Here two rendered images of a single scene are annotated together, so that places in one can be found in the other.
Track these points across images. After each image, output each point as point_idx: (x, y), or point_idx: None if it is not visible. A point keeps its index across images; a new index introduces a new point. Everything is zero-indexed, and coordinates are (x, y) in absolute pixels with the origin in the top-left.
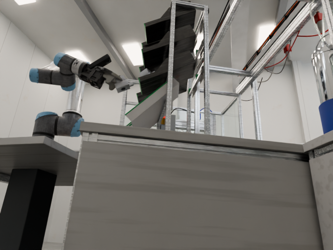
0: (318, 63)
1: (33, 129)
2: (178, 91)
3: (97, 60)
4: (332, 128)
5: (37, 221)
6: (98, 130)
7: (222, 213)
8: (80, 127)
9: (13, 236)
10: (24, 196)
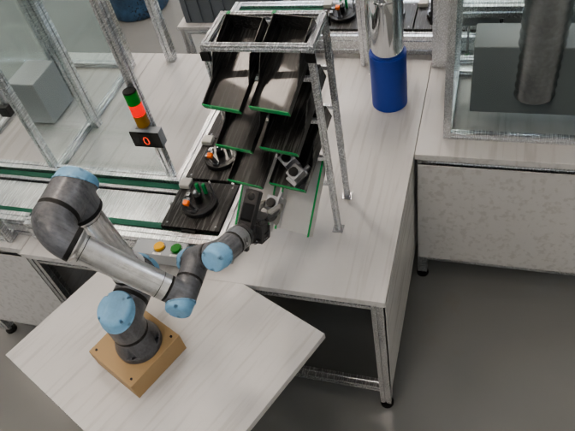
0: (385, 15)
1: (130, 339)
2: None
3: (255, 212)
4: (391, 87)
5: None
6: (388, 293)
7: (404, 245)
8: (385, 306)
9: None
10: None
